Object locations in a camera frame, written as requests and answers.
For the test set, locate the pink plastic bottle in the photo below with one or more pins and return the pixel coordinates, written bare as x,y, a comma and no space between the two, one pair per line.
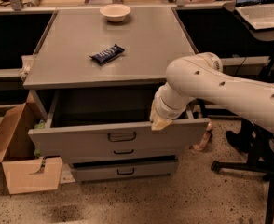
205,138

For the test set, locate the grey middle drawer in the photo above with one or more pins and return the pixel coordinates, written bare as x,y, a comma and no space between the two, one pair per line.
117,155

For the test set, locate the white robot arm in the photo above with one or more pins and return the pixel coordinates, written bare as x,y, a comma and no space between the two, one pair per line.
200,76

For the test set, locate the green chip bag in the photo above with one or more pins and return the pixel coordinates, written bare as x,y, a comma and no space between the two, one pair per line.
40,125

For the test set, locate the yellow foam padded gripper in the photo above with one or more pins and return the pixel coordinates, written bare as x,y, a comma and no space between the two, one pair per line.
160,106

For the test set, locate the blue snack bar wrapper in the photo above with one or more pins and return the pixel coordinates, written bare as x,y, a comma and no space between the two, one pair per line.
107,55

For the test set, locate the grey drawer cabinet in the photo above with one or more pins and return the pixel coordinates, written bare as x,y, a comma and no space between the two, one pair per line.
151,37

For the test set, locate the grey top drawer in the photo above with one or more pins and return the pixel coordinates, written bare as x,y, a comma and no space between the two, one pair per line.
110,118

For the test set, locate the grey bottom drawer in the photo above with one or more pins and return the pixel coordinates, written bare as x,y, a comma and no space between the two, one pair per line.
110,170

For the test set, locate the grey drawer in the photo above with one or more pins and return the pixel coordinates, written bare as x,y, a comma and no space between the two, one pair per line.
110,118
117,155
110,170

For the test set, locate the white ceramic bowl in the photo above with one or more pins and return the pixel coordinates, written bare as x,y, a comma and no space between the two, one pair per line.
115,12

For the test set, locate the open cardboard box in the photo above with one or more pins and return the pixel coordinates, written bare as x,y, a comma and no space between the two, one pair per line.
24,172

